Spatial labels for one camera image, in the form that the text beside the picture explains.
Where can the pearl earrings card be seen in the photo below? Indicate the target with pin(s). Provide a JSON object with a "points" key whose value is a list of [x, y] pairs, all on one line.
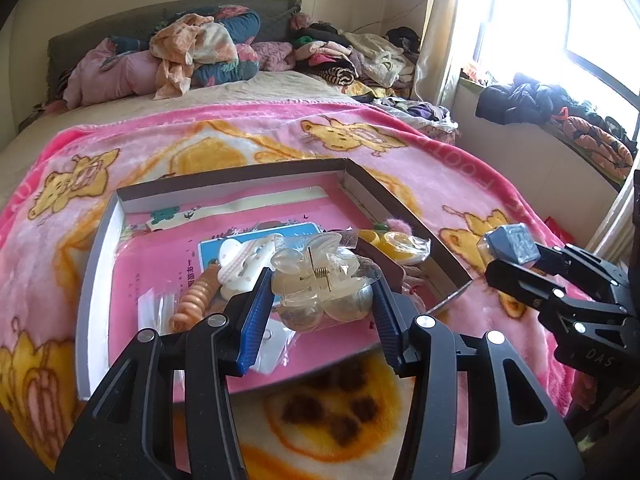
{"points": [[274, 351]]}

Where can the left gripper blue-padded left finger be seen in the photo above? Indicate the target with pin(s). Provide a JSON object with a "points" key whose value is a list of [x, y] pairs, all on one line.
{"points": [[222, 345]]}

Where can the floral laundry basket with clothes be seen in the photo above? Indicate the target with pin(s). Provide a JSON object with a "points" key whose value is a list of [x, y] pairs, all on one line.
{"points": [[431, 120]]}

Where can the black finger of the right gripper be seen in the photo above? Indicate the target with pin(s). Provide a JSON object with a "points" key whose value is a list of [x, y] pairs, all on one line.
{"points": [[562, 308]]}

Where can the pile of clothes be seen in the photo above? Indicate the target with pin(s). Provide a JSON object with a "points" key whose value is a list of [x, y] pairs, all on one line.
{"points": [[356, 63]]}

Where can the dark blue floral quilt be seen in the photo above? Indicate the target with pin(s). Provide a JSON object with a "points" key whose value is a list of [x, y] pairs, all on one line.
{"points": [[243, 26]]}

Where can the pink quilt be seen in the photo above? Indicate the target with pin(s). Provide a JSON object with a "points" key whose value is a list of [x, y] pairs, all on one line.
{"points": [[104, 74]]}

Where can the sheer floral bow hair clip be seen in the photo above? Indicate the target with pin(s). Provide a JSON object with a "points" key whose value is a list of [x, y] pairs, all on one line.
{"points": [[417, 286]]}

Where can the grey cardboard box tray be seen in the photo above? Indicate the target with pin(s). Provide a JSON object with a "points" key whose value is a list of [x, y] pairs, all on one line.
{"points": [[374, 198]]}

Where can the orange patterned cushion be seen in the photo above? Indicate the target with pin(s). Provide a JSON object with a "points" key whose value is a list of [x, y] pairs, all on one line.
{"points": [[607, 152]]}

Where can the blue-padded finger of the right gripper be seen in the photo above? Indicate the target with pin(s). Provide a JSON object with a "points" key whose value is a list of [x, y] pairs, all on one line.
{"points": [[597, 278]]}

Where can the pink cartoon bear blanket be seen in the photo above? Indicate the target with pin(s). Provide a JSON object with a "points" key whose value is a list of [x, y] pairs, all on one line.
{"points": [[49, 223]]}

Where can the black headband with pink pompom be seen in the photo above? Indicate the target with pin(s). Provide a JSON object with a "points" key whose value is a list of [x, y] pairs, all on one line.
{"points": [[393, 225]]}

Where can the dark grey headboard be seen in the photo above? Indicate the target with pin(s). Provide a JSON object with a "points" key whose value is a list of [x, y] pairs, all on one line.
{"points": [[66, 50]]}

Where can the mauve oval hair clip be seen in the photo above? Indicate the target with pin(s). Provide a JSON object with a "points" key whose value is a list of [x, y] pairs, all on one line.
{"points": [[393, 272]]}

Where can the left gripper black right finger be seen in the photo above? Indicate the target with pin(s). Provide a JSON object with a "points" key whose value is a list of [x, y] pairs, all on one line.
{"points": [[418, 346]]}

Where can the dark clothes on windowsill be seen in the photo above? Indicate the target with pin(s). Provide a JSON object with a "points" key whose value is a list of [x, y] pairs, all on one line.
{"points": [[525, 101]]}

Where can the orange cream floral garment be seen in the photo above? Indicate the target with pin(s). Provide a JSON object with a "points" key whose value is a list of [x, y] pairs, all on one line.
{"points": [[183, 46]]}

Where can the cream curtain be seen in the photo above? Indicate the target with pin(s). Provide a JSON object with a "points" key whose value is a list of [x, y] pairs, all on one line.
{"points": [[441, 54]]}

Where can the clear pearl bow claw clip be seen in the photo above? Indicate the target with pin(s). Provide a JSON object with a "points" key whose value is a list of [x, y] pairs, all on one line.
{"points": [[322, 280]]}

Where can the yellow rings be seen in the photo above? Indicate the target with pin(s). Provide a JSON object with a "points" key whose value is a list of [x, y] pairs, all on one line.
{"points": [[400, 244]]}

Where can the white pink-dotted claw clip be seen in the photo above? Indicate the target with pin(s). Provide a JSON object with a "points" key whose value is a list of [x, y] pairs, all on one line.
{"points": [[241, 263]]}

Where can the peach spiral hair clip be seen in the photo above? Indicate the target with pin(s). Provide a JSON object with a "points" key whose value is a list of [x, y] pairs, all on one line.
{"points": [[195, 301]]}

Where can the small blue box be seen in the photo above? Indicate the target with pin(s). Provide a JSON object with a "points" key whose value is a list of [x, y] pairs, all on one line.
{"points": [[511, 242]]}

